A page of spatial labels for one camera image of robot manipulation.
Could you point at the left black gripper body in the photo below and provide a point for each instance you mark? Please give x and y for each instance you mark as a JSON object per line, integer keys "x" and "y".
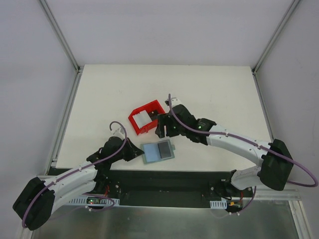
{"x": 130, "y": 150}

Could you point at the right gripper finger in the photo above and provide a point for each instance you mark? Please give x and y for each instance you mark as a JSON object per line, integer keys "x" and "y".
{"x": 160, "y": 130}
{"x": 172, "y": 130}

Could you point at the red plastic card bin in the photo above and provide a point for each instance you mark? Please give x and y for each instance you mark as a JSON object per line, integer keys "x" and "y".
{"x": 151, "y": 106}

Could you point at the green leather card holder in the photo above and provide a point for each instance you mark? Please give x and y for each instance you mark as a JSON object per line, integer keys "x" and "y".
{"x": 152, "y": 154}

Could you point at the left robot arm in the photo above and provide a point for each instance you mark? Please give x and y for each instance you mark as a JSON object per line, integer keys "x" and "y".
{"x": 41, "y": 198}

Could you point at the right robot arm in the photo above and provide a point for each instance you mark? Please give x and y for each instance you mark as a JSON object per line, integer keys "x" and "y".
{"x": 272, "y": 161}

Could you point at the dark cards in bin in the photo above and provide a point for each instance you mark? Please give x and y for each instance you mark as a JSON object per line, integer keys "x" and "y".
{"x": 153, "y": 115}

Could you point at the white cards stack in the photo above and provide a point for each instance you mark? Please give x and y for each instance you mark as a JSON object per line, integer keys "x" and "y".
{"x": 141, "y": 119}

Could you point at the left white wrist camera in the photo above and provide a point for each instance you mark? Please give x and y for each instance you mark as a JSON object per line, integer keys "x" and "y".
{"x": 119, "y": 132}

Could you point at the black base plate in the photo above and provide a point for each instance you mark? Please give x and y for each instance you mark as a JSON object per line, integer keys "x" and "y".
{"x": 167, "y": 188}

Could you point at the left white cable duct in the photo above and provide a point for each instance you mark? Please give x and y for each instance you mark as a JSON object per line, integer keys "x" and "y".
{"x": 90, "y": 200}

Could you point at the white cable duct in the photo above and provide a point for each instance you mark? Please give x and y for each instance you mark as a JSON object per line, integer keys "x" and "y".
{"x": 218, "y": 204}
{"x": 90, "y": 200}

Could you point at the right white cable duct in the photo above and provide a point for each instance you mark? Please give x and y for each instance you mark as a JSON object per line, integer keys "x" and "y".
{"x": 218, "y": 204}

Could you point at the right aluminium frame rail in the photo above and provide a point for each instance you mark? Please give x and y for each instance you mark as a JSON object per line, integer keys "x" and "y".
{"x": 287, "y": 78}

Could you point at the aluminium frame rail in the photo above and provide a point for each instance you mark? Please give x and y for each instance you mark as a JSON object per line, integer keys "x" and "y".
{"x": 38, "y": 89}
{"x": 287, "y": 78}

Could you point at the left aluminium frame rail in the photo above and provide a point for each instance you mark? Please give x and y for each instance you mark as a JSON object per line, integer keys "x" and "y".
{"x": 38, "y": 89}

